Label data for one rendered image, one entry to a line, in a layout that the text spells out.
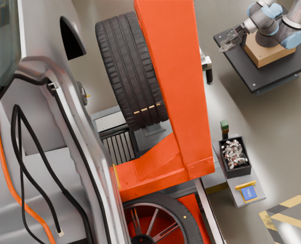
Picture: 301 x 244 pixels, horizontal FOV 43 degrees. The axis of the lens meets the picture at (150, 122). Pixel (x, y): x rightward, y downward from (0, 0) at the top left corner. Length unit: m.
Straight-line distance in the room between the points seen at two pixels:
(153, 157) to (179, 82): 0.71
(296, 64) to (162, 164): 1.36
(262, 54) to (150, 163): 1.24
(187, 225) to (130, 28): 1.09
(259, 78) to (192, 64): 1.50
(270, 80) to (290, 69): 0.16
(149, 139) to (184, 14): 1.64
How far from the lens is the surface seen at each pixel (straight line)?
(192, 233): 2.14
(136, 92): 1.94
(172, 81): 1.39
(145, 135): 2.71
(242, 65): 2.88
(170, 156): 1.94
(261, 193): 2.25
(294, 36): 2.62
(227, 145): 2.24
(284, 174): 2.80
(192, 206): 2.42
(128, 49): 1.95
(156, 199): 2.22
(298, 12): 2.59
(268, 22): 2.43
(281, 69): 2.87
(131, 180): 2.10
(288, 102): 3.07
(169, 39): 1.22
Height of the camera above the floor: 2.57
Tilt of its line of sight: 58 degrees down
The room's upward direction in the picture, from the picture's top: 21 degrees counter-clockwise
